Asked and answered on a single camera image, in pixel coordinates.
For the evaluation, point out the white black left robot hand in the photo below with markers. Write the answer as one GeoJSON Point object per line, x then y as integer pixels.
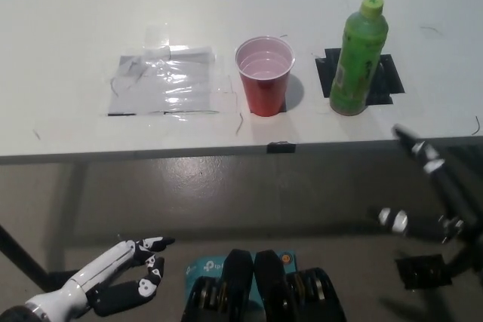
{"type": "Point", "coordinates": [105, 265]}

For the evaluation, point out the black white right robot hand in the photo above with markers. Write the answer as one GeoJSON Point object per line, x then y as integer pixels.
{"type": "Point", "coordinates": [449, 186]}

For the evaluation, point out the green tea plastic bottle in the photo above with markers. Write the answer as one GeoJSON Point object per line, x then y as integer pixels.
{"type": "Point", "coordinates": [356, 62]}

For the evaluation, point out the black tape patch on desk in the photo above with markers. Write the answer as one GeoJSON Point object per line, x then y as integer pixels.
{"type": "Point", "coordinates": [388, 77]}

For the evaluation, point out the red plastic cup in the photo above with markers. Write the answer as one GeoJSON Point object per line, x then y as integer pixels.
{"type": "Point", "coordinates": [265, 88]}

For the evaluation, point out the black table leg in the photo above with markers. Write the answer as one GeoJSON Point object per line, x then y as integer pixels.
{"type": "Point", "coordinates": [22, 258]}

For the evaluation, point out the teal router box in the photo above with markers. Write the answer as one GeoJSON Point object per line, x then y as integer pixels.
{"type": "Point", "coordinates": [207, 265]}

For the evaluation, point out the small black tape strip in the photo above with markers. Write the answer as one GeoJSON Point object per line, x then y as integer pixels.
{"type": "Point", "coordinates": [281, 147]}

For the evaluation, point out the clear plastic taped sheet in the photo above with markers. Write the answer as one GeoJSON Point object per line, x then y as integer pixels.
{"type": "Point", "coordinates": [151, 88]}

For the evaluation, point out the clear tape strip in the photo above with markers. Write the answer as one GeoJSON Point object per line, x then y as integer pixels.
{"type": "Point", "coordinates": [156, 35]}

